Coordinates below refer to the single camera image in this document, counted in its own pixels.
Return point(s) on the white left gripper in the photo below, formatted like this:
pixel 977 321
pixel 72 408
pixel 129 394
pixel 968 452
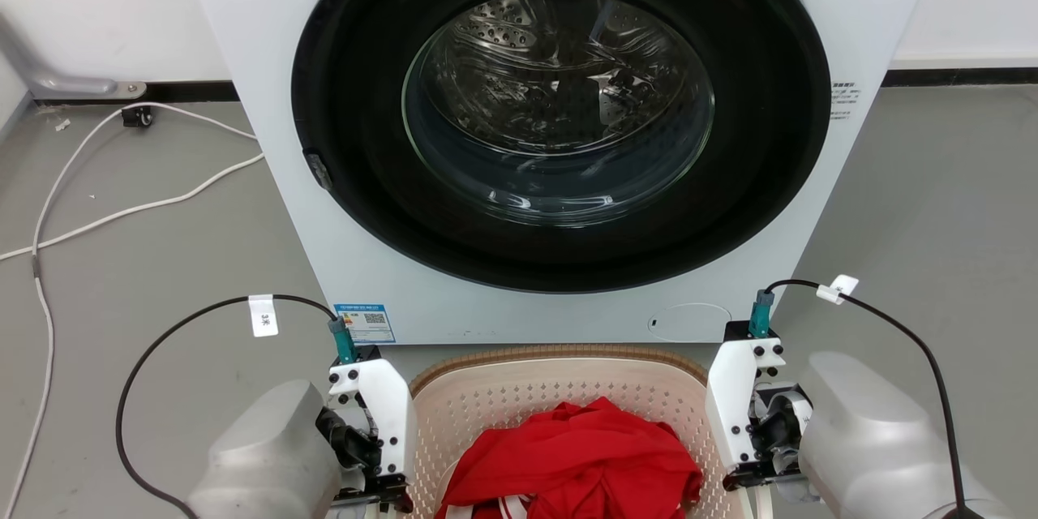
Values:
pixel 388 405

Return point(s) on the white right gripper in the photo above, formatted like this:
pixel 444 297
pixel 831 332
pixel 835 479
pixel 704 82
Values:
pixel 730 405

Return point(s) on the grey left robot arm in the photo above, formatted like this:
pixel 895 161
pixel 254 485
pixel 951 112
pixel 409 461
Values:
pixel 268 462

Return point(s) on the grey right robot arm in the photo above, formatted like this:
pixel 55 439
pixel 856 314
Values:
pixel 876 438

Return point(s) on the beige perforated laundry basket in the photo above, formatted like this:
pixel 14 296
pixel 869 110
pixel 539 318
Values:
pixel 503 401

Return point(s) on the blue energy label sticker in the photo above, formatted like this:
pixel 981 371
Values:
pixel 365 323

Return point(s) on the round white filter cover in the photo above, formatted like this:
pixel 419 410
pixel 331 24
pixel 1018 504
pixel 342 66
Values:
pixel 689 323

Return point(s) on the red garment with white stripes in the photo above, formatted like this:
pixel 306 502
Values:
pixel 584 462

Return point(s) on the black round washing machine door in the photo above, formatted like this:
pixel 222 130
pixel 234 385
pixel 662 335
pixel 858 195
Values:
pixel 357 97

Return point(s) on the steel washing machine drum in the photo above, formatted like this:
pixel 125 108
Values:
pixel 551 89

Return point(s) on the white front-loading washing machine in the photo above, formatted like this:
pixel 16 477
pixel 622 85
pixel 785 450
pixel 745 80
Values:
pixel 268 57

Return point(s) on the small black caster wheel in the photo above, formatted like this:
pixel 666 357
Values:
pixel 138 117

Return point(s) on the grey metal floor bracket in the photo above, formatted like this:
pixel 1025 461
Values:
pixel 57 83

